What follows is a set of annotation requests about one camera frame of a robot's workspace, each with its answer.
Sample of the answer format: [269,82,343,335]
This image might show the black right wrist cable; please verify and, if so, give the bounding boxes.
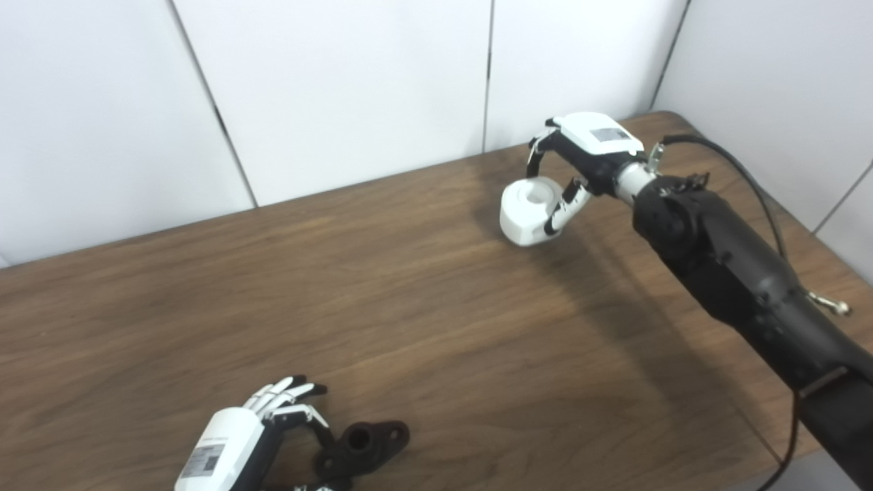
[648,134,800,491]

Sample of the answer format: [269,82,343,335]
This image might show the round white piece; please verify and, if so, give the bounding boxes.
[499,177,567,247]

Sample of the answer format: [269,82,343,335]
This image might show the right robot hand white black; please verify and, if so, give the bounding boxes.
[527,113,645,236]

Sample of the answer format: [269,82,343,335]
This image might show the black flanged holder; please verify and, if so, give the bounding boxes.
[314,421,411,478]

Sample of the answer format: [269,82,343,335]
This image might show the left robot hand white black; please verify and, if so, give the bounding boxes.
[174,376,352,491]

